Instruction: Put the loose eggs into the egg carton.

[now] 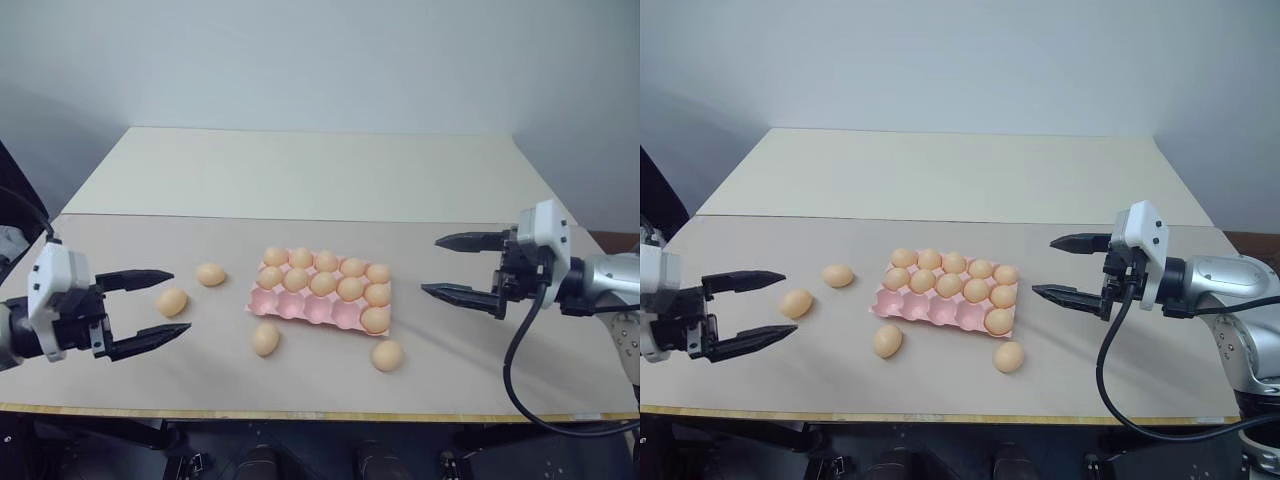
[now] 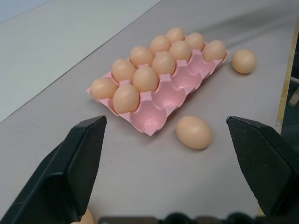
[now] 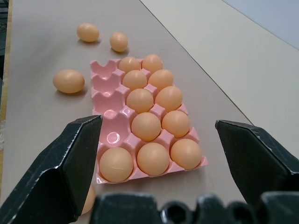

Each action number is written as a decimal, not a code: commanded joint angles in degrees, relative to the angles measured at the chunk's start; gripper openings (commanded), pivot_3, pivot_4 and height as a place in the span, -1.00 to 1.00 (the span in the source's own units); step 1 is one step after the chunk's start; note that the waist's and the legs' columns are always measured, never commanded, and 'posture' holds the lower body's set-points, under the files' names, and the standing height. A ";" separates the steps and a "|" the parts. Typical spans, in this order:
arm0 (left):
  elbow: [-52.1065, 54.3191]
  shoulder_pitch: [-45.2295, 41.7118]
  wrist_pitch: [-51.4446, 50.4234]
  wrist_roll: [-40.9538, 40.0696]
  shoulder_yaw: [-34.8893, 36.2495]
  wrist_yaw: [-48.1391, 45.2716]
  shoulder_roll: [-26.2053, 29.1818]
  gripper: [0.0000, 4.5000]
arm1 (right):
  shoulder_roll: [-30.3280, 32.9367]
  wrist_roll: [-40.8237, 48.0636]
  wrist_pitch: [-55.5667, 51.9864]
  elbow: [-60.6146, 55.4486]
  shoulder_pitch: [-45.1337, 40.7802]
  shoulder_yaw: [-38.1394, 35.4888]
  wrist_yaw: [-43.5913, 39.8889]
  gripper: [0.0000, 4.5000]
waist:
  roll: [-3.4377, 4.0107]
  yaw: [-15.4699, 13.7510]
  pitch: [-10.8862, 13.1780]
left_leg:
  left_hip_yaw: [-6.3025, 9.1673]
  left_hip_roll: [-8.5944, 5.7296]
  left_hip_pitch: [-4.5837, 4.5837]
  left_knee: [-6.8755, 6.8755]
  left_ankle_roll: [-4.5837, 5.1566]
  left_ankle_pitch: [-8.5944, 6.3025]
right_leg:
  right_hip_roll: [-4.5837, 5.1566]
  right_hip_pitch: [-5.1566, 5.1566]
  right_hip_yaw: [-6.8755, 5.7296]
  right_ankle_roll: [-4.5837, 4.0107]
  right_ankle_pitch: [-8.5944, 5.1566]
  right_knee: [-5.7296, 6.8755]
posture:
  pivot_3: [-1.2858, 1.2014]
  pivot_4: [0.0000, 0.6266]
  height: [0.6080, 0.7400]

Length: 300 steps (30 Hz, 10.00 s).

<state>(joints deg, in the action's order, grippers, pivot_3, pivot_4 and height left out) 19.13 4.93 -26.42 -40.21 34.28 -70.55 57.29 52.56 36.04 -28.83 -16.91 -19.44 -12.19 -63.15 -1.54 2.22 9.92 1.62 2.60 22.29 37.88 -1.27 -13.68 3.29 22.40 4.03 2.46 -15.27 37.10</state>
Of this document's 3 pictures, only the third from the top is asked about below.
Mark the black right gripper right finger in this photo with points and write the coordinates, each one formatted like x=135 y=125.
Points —
x=257 y=158

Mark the pink plastic egg tray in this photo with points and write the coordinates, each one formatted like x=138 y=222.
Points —
x=112 y=121

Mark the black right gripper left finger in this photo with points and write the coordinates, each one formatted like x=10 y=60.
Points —
x=58 y=172

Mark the brown egg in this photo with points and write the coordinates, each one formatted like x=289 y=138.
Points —
x=68 y=81
x=129 y=64
x=186 y=153
x=161 y=79
x=153 y=158
x=152 y=63
x=175 y=123
x=146 y=126
x=140 y=100
x=116 y=164
x=168 y=98
x=88 y=32
x=118 y=41
x=90 y=200
x=134 y=80

